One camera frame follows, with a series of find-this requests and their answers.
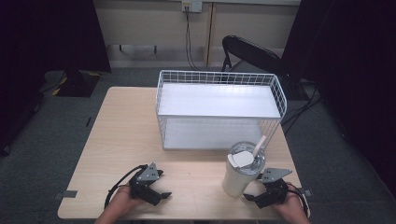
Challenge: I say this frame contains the black floor cables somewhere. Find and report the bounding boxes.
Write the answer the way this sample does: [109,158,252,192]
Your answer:
[280,78,323,135]

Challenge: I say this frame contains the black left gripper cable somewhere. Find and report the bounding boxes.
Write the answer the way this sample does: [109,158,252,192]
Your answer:
[104,164,148,209]

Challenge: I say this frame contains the white tumbler with straw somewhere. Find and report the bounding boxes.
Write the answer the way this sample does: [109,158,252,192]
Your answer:
[221,134,268,199]

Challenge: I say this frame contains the white wall socket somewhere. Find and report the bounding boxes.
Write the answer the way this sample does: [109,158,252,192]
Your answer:
[181,0,204,14]

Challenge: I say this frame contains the black power cable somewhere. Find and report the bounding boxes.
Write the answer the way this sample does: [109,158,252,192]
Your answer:
[184,5,202,72]

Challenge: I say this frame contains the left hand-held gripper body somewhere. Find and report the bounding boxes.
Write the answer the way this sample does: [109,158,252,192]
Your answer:
[128,161,161,201]

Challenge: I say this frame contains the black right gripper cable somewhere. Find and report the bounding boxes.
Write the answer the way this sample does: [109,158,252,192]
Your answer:
[286,182,311,217]

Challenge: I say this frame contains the person's right hand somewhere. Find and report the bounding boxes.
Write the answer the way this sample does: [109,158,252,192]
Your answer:
[270,189,308,217]

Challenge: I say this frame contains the black folding chair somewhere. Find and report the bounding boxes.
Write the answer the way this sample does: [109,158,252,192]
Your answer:
[220,35,288,78]

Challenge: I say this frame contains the person's left hand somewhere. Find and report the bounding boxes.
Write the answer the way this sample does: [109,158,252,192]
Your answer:
[106,185,146,216]

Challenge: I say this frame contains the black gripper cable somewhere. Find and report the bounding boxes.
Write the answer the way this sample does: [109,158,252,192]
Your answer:
[104,164,148,209]
[286,182,311,217]

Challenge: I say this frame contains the dark stand base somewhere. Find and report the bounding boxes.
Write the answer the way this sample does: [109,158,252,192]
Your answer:
[39,69,102,98]

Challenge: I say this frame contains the white wire basket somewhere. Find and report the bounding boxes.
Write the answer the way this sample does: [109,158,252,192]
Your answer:
[155,69,288,152]

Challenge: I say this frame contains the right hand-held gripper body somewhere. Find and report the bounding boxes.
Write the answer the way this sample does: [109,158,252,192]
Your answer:
[261,167,293,205]

